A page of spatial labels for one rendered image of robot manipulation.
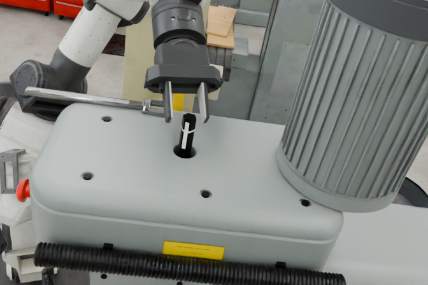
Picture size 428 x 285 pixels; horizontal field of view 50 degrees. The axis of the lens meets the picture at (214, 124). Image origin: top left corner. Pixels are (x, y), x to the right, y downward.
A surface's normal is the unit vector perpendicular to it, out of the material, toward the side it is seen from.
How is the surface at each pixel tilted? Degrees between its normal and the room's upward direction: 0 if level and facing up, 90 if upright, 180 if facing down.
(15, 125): 58
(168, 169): 0
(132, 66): 90
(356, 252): 0
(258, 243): 90
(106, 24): 86
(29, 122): 28
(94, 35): 86
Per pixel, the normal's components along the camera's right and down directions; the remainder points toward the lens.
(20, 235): 0.32, 0.45
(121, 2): 0.25, 0.63
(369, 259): 0.16, -0.76
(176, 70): 0.26, -0.41
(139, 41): 0.00, 0.57
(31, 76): -0.49, -0.08
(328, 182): -0.42, 0.46
